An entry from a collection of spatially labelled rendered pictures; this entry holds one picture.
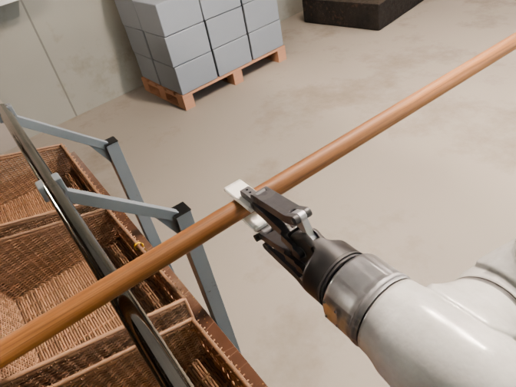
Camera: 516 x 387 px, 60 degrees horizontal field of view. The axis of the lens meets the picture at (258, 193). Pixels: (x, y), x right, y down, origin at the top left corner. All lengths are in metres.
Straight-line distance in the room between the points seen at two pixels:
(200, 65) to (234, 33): 0.41
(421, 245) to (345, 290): 1.78
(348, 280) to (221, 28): 3.41
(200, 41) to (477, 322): 3.39
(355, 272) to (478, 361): 0.14
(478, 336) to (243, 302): 1.70
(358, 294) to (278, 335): 1.49
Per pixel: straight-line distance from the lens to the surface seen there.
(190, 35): 3.63
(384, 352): 0.45
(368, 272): 0.47
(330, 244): 0.51
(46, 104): 4.19
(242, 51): 3.94
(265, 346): 1.92
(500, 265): 0.53
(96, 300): 0.59
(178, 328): 1.12
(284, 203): 0.55
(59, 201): 0.85
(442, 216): 2.40
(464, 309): 0.45
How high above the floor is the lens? 1.60
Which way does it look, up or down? 38 degrees down
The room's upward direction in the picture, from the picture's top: 13 degrees counter-clockwise
